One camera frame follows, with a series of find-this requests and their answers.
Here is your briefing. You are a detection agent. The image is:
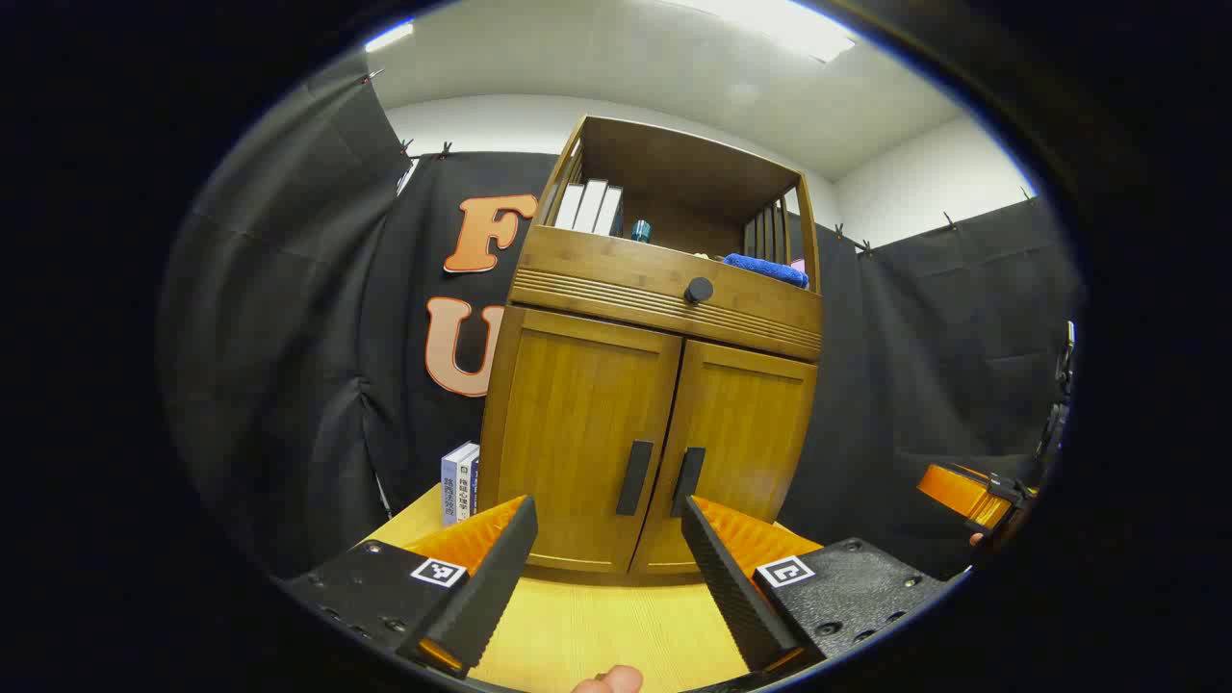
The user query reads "ribbed wooden cabinet drawer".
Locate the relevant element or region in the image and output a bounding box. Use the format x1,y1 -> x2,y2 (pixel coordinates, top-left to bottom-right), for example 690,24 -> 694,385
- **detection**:
510,226 -> 826,362

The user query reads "wooden double-door shoe cabinet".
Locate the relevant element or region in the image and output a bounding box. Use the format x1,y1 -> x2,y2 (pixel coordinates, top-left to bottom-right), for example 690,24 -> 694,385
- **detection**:
478,115 -> 826,586

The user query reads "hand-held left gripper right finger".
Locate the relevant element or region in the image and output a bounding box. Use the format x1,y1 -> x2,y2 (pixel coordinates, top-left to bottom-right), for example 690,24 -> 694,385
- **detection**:
680,496 -> 954,675

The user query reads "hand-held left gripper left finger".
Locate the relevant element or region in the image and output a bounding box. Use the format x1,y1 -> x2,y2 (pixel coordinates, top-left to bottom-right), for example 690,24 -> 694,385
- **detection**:
279,496 -> 540,680

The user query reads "wooden cabinet door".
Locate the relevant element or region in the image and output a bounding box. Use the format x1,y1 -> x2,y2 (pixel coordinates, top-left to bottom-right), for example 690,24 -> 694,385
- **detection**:
630,339 -> 817,577
496,308 -> 684,574

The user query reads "large ceiling light panel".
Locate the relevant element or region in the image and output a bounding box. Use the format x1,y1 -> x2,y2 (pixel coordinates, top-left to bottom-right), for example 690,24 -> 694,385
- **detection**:
654,0 -> 858,64

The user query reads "blue folded towel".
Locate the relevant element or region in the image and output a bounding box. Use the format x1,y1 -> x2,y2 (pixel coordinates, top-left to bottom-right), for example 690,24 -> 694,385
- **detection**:
722,253 -> 810,290

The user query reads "black door handle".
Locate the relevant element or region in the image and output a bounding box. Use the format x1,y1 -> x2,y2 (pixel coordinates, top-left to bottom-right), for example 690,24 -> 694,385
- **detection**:
671,447 -> 706,519
616,440 -> 655,518

